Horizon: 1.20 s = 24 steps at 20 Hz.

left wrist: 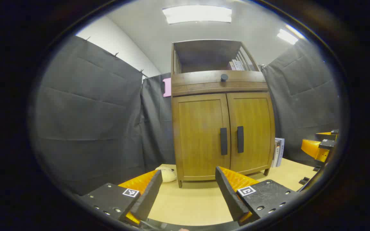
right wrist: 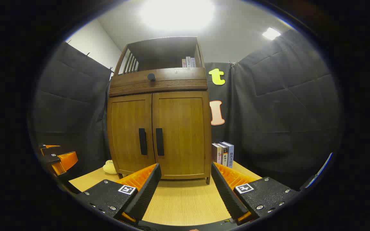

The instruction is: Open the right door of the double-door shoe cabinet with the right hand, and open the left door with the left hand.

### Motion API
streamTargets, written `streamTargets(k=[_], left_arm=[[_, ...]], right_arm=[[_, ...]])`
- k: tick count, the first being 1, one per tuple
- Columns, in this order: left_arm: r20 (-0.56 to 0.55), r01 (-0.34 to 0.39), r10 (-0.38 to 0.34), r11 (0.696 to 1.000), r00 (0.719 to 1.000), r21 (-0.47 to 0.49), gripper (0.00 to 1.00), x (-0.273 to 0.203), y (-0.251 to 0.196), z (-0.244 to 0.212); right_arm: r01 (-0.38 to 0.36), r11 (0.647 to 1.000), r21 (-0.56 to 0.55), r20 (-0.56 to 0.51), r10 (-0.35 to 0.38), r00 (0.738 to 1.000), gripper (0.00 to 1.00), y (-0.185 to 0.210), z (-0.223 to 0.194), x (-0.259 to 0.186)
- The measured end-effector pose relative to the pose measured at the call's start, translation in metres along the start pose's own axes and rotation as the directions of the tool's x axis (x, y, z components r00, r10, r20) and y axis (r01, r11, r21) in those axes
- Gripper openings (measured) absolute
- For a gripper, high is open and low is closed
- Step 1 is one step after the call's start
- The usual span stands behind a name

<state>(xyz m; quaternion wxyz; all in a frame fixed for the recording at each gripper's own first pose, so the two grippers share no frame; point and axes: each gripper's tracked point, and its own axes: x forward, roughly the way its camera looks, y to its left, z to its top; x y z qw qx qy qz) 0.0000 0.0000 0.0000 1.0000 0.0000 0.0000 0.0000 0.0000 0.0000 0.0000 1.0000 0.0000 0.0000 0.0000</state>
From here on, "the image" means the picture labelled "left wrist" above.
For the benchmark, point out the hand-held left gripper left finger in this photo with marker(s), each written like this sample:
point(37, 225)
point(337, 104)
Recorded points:
point(148, 195)

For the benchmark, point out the white plush toy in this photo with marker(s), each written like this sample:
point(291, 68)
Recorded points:
point(167, 175)

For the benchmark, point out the light blue paperback book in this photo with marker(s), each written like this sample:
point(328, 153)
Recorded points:
point(281, 150)

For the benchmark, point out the grey upright book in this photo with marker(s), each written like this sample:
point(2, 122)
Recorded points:
point(241, 65)

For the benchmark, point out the black backdrop cloth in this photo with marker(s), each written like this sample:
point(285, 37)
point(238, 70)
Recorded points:
point(92, 112)

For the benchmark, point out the large rectangular ceiling light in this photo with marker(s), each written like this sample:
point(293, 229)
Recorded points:
point(198, 14)

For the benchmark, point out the wooden double-door shoe cabinet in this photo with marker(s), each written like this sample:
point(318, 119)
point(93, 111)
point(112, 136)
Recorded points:
point(204, 84)

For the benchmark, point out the small ceiling light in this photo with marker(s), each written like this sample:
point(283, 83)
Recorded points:
point(287, 36)

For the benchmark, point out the wooden shoe cabinet door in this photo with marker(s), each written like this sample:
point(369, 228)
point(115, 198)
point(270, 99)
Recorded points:
point(255, 128)
point(198, 134)

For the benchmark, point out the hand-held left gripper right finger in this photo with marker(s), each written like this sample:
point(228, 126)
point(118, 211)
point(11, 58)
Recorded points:
point(226, 192)

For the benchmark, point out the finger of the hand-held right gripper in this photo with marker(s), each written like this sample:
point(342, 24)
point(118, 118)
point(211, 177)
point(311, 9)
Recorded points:
point(312, 147)
point(328, 134)

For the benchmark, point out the black round drawer knob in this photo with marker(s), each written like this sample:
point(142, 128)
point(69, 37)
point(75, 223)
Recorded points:
point(224, 77)

